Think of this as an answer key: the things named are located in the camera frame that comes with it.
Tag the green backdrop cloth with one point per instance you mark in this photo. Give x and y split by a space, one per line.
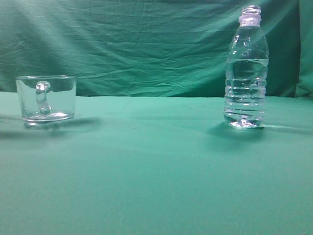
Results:
173 48

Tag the green table cloth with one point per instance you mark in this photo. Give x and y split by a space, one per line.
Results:
157 166

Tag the clear glass mug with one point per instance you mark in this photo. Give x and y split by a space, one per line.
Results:
45 99

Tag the clear plastic water bottle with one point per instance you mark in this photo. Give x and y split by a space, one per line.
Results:
246 72

